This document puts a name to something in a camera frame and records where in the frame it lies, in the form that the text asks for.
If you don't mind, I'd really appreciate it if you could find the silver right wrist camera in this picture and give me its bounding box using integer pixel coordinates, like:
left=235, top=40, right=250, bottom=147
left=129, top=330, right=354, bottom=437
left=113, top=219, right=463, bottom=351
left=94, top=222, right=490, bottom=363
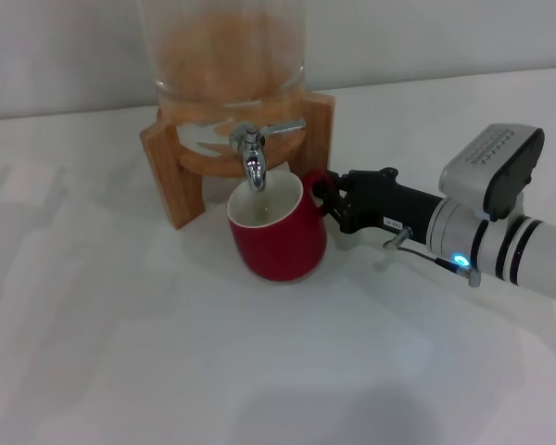
left=437, top=122, right=546, bottom=223

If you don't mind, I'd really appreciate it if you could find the chrome faucet tap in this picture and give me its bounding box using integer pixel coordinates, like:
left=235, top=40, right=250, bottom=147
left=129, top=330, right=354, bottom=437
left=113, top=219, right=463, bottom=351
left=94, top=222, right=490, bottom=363
left=229, top=118, right=307, bottom=193

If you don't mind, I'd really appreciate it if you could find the wooden dispenser stand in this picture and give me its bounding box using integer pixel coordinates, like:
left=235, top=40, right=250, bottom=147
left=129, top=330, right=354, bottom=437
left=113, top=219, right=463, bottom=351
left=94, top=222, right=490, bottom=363
left=138, top=91, right=337, bottom=232

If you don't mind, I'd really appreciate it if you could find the red cup with white inside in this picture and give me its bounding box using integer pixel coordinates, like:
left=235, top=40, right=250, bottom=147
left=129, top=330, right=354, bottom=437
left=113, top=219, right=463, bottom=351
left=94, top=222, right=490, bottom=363
left=225, top=169, right=333, bottom=283

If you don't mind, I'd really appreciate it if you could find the clear glass dispenser jar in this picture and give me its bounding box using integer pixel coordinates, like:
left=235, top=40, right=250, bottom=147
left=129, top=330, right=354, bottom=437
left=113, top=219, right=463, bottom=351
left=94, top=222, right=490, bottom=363
left=136, top=0, right=307, bottom=154

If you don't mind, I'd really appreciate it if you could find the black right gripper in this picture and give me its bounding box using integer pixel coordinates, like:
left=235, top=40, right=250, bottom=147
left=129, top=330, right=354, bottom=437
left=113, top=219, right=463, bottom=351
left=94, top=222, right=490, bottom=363
left=312, top=167, right=446, bottom=245

